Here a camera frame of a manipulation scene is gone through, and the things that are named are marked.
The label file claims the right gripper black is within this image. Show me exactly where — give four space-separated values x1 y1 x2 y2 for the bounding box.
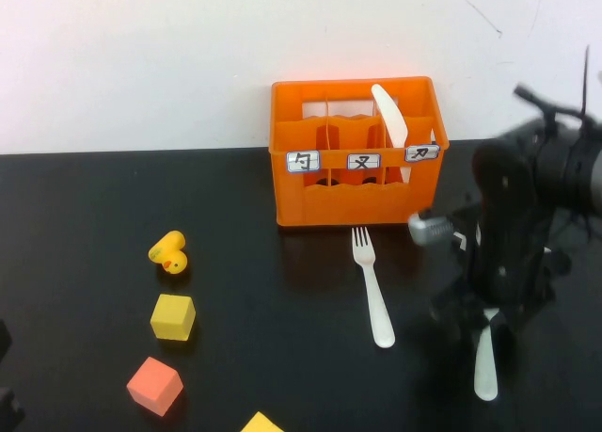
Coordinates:
429 205 573 346

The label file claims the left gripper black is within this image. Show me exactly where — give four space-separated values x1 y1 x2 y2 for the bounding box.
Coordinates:
0 317 25 432

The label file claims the pale green plastic knife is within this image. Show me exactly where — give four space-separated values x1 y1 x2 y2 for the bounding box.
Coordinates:
473 308 500 403

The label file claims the white plastic fork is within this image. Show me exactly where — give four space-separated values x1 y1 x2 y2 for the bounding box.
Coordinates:
351 226 397 349

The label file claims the white plastic knife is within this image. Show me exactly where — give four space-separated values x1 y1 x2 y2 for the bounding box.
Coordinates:
371 83 414 184

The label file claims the orange plastic cutlery crate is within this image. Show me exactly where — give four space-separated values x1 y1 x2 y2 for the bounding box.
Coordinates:
269 76 451 229

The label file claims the salmon orange foam cube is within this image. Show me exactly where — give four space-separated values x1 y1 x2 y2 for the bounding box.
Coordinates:
126 356 185 418

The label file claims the yellow foam cube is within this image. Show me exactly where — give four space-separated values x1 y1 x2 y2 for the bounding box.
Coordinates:
150 294 197 343
240 410 286 432

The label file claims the paper label knife character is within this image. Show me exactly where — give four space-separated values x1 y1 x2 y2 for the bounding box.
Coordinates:
404 143 442 164

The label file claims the yellow rubber duck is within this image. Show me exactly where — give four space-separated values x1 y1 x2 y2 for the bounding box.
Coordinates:
148 230 189 276

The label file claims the paper label fork character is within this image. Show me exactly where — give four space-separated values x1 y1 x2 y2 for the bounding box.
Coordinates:
346 152 383 172

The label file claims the paper label spoon character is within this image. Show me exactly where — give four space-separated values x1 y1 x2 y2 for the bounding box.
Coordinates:
285 150 322 175

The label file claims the black zip tie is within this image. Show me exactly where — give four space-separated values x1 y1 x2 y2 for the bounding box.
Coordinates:
581 44 593 122

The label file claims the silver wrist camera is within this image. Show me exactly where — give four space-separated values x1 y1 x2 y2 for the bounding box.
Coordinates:
406 208 458 247

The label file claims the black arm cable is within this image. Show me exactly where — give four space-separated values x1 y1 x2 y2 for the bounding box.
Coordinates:
513 84 602 125

